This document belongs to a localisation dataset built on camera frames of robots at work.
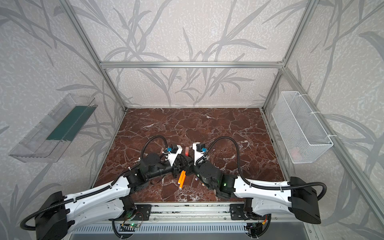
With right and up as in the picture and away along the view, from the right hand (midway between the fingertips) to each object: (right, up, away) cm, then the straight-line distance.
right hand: (183, 150), depth 69 cm
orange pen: (-3, -20, +15) cm, 25 cm away
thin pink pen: (+2, 0, -2) cm, 3 cm away
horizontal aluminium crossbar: (+1, +50, +27) cm, 57 cm away
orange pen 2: (-2, -20, +14) cm, 25 cm away
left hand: (+4, -5, +2) cm, 6 cm away
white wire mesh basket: (+51, +5, -8) cm, 52 cm away
